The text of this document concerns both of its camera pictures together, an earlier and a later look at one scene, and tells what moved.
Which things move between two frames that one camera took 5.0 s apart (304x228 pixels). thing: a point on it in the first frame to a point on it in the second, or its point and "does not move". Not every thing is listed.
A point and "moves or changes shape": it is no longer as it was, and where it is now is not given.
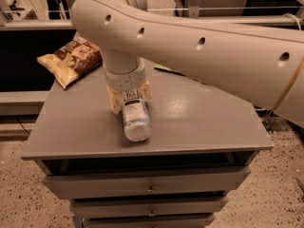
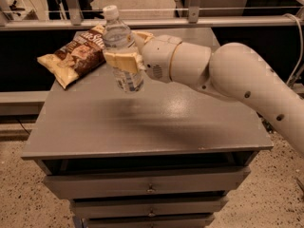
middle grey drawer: x=147 y=208 does not move
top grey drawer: x=147 y=184 does not move
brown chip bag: x=73 y=60 does not move
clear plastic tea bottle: x=136 y=117 moves or changes shape
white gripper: x=123 y=80 to x=157 y=58
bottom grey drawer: x=168 y=221 does not move
